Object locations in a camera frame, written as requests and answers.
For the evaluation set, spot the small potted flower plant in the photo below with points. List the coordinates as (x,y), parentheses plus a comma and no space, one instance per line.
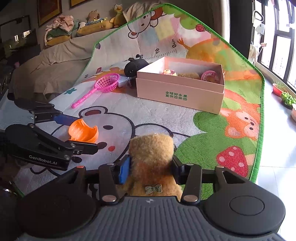
(287,100)

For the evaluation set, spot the colourful cartoon play mat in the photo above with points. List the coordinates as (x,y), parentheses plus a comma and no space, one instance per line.
(233,138)

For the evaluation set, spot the teddy bear on sofa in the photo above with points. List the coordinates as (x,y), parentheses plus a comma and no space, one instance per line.
(93,16)

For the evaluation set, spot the pile of clothes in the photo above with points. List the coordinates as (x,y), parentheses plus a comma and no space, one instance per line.
(61,26)

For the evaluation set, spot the yellow duck plush on sofa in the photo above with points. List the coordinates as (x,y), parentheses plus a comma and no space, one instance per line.
(118,20)

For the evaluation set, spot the pink donut toy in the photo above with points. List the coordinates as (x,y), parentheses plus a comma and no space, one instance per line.
(210,76)

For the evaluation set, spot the yellow cushion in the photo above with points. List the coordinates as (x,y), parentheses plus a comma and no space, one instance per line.
(97,26)

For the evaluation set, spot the brown plush teddy bear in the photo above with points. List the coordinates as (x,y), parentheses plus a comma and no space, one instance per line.
(150,173)

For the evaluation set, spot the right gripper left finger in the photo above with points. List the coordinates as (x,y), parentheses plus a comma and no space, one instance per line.
(112,177)

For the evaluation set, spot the brown plush in box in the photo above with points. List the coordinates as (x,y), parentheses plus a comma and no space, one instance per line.
(192,75)

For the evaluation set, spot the red flower pot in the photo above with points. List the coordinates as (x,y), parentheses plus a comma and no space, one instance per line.
(278,89)

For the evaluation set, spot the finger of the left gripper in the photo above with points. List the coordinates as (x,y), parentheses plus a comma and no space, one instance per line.
(44,112)
(76,148)

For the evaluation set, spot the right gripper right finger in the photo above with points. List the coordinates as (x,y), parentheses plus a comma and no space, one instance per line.
(189,175)

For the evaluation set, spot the beige covered sofa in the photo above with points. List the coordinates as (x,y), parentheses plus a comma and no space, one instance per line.
(54,70)

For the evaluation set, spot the black plush toy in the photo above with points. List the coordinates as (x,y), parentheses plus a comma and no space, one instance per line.
(134,64)

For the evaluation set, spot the pink plastic toy net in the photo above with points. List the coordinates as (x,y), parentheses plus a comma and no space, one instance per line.
(104,84)

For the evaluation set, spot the orange plastic toy scoop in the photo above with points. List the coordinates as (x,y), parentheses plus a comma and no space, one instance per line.
(79,131)

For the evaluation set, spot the white usb hub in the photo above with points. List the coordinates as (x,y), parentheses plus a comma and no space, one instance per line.
(124,81)

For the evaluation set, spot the pink cardboard box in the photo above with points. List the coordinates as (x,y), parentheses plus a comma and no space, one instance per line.
(190,93)

